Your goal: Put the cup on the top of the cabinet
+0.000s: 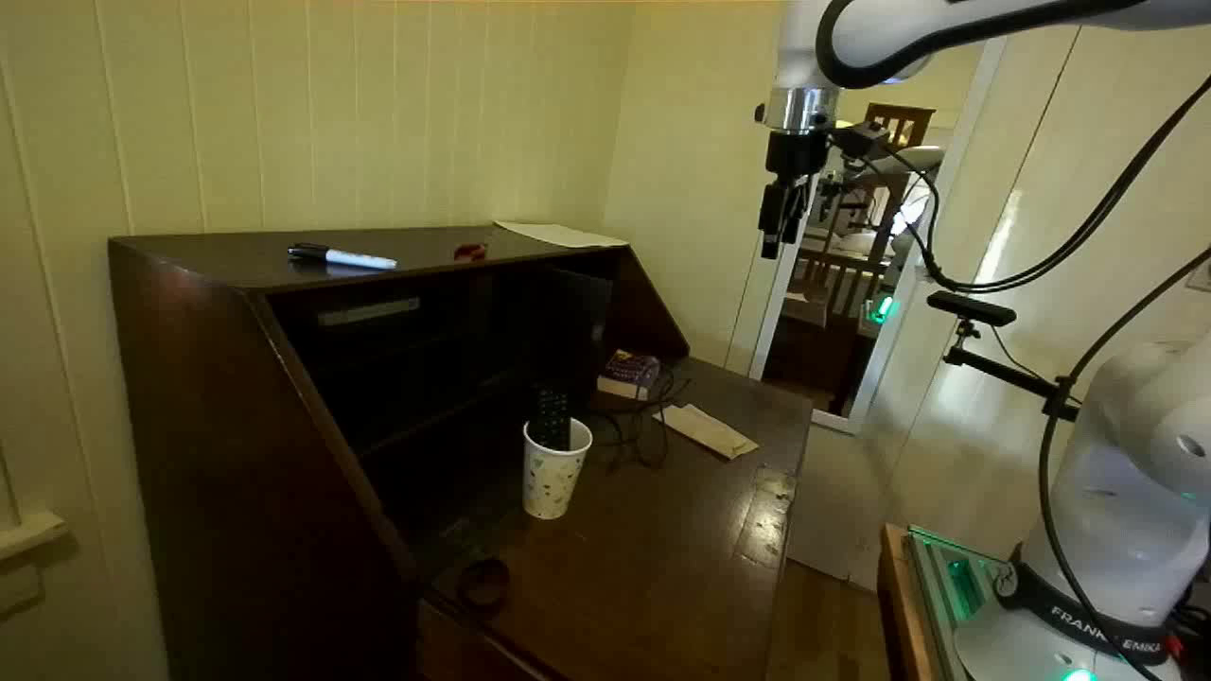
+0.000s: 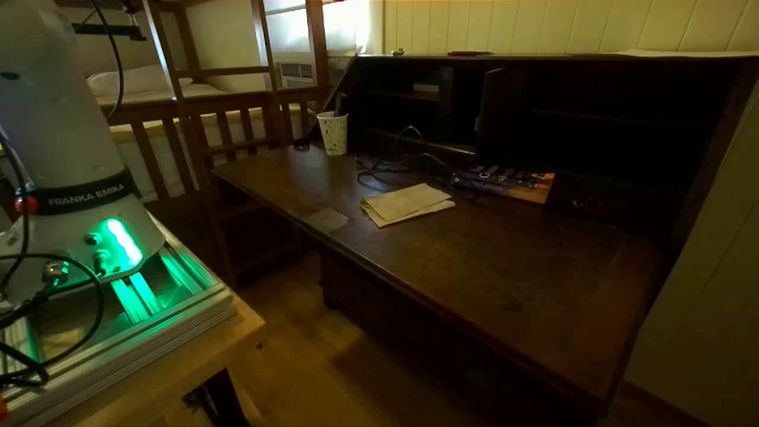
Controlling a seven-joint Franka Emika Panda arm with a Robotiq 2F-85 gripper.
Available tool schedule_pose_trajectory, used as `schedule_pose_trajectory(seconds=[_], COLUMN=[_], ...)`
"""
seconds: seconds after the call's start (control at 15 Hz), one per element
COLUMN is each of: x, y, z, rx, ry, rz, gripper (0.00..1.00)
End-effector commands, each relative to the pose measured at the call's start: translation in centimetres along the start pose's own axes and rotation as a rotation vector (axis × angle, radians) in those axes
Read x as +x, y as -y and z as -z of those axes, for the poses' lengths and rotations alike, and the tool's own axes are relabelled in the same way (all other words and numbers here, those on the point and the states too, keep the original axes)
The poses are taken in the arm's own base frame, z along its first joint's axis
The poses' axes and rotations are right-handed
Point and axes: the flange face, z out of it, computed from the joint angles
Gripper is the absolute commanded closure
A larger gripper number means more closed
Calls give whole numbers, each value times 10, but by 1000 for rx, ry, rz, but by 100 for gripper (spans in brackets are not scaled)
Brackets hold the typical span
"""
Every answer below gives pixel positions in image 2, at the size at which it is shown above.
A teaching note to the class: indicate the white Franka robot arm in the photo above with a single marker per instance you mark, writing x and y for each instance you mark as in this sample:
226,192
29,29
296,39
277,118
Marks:
49,102

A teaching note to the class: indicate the light wooden robot table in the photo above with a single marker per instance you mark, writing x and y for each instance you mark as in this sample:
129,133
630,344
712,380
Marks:
202,363

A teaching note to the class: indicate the white paper sheet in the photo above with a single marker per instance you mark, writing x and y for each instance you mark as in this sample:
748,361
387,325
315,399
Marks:
689,52

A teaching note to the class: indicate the small pale paper square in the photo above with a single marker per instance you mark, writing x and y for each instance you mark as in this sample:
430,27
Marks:
329,220

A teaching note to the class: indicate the books stack on desk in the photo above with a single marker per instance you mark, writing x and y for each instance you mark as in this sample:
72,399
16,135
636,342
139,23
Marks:
522,185

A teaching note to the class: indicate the stack of tan papers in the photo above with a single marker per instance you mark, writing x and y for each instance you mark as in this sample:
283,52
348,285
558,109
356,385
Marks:
404,204

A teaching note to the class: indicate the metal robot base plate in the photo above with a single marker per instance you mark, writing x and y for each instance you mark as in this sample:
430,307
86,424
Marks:
163,316

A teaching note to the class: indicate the white mattress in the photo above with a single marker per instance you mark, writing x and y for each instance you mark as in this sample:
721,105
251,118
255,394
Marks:
134,79

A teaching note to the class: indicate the white air conditioner unit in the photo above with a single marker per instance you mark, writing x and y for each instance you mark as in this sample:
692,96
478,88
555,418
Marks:
298,74

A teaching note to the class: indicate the white speckled paper cup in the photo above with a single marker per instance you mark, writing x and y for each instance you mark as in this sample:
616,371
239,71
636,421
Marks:
333,133

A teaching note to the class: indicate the wooden bunk bed frame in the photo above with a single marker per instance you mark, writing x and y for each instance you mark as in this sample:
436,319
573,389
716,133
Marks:
228,100

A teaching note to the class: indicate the dark wooden secretary cabinet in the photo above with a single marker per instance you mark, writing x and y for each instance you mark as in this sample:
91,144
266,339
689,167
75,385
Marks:
475,262

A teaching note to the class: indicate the wooden chair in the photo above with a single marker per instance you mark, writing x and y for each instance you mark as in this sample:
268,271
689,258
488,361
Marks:
247,131

